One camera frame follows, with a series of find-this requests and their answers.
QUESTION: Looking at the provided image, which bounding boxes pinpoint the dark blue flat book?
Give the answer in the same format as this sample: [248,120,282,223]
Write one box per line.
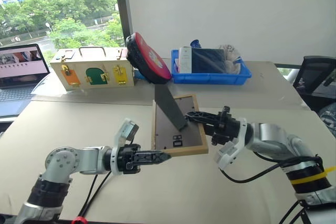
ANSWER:
[191,48,226,74]

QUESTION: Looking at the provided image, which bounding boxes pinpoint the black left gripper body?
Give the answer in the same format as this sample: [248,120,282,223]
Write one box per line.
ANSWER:
[118,144,142,175]

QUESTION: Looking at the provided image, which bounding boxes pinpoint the black office chair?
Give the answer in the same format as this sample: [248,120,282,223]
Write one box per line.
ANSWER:
[292,55,336,110]

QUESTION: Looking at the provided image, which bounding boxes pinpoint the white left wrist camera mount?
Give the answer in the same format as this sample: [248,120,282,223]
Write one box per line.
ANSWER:
[110,118,140,176]

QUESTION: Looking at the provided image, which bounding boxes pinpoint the dark plastic-wrapped bundle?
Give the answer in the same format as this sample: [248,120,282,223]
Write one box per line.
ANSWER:
[318,102,336,138]

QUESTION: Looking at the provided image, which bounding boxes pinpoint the open laptop computer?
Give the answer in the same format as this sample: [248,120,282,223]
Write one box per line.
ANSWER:
[0,43,50,118]

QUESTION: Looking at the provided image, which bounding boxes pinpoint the wooden latch lock box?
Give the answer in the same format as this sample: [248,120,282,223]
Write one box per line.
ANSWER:
[49,46,136,91]

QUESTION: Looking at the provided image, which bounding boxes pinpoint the dark window frame post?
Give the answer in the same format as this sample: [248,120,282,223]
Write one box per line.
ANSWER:
[112,0,132,49]

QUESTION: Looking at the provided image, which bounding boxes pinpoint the yellow zip tie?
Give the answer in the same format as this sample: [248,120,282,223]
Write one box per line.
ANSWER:
[290,165,336,185]

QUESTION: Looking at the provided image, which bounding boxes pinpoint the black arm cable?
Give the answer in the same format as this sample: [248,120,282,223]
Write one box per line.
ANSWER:
[77,170,112,220]
[219,155,324,183]

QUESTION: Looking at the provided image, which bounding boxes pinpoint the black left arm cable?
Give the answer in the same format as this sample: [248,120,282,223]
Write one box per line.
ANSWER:
[77,170,112,220]

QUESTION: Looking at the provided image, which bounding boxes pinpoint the wooden picture frame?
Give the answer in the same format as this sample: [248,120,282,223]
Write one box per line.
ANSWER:
[151,83,209,157]

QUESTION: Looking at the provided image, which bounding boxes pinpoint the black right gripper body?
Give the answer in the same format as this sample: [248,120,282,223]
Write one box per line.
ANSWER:
[203,105,241,145]

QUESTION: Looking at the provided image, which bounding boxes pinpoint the clear plastic bag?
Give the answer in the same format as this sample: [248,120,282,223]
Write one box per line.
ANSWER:
[219,44,246,75]

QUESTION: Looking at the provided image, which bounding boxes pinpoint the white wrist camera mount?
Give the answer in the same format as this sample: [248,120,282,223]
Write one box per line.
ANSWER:
[213,118,249,169]
[110,118,140,176]

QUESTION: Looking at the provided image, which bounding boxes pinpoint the blue plastic bin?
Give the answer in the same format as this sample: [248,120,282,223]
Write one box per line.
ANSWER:
[171,48,253,86]

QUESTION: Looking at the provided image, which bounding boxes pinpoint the red and black round pad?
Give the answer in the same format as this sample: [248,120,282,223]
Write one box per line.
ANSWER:
[125,31,173,85]

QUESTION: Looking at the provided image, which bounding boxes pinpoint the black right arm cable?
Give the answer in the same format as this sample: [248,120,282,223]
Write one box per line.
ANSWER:
[219,155,324,183]

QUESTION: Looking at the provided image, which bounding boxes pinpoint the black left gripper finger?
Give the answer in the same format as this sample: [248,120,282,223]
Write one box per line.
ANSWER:
[133,158,170,166]
[133,150,172,161]

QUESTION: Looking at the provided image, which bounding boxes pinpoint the beige cardboard sheet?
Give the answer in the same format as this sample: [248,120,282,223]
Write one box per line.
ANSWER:
[0,100,336,222]

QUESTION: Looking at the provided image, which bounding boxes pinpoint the white paper carton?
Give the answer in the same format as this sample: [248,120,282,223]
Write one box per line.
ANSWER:
[178,46,194,74]

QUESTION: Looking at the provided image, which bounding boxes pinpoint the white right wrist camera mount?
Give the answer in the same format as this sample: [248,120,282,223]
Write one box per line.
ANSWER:
[213,118,249,169]

